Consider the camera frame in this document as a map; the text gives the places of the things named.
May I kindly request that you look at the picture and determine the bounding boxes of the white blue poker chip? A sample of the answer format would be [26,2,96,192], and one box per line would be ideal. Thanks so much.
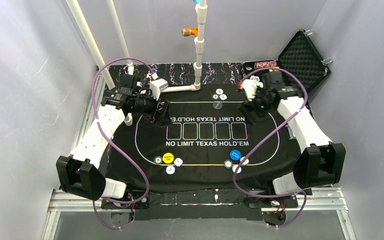
[173,158,183,167]
[220,94,227,101]
[240,157,250,166]

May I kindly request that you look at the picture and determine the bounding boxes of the green poker chip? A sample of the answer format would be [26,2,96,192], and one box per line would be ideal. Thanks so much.
[223,160,233,169]
[154,156,163,165]
[211,94,219,101]

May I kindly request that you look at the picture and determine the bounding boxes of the yellow big blind button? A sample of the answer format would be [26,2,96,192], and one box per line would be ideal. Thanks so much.
[162,152,175,164]

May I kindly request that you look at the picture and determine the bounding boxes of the blue playing card deck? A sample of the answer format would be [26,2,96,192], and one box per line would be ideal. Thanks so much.
[286,124,296,140]

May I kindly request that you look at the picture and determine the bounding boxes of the blue small blind button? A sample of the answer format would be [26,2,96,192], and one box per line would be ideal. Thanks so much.
[229,149,242,161]

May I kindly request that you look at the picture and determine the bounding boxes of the white light-blue ten chip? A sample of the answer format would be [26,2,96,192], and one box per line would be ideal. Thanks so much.
[231,164,242,174]

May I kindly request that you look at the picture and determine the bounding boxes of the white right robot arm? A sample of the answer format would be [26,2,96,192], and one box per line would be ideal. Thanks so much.
[238,69,346,195]

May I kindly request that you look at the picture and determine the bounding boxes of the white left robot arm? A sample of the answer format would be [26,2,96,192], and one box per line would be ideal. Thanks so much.
[56,74,171,201]

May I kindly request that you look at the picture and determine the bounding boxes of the white chips in case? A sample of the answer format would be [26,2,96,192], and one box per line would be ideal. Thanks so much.
[249,75,261,82]

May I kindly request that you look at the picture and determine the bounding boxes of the red white chip row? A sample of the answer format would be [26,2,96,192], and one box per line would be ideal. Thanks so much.
[253,60,277,70]

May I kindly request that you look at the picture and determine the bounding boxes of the black poker felt mat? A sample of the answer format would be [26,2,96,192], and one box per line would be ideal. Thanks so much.
[113,84,301,193]

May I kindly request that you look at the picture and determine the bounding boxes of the black poker chip case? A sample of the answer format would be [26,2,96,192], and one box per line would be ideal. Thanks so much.
[242,29,331,93]

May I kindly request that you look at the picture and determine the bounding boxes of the orange clamp knob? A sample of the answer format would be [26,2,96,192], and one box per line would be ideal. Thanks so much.
[181,26,199,38]

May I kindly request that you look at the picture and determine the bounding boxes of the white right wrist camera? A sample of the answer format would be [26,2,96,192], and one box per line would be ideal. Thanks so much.
[239,79,264,102]

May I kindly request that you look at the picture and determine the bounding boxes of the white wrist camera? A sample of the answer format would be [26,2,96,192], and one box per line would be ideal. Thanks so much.
[239,79,264,102]
[149,79,169,100]

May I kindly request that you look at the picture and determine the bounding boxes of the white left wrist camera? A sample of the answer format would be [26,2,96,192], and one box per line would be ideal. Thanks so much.
[149,79,169,100]

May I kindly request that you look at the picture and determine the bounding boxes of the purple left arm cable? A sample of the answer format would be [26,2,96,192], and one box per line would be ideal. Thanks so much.
[91,57,156,231]

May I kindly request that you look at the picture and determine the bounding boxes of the white PVC pipe frame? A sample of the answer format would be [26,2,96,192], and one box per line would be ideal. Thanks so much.
[66,0,208,127]

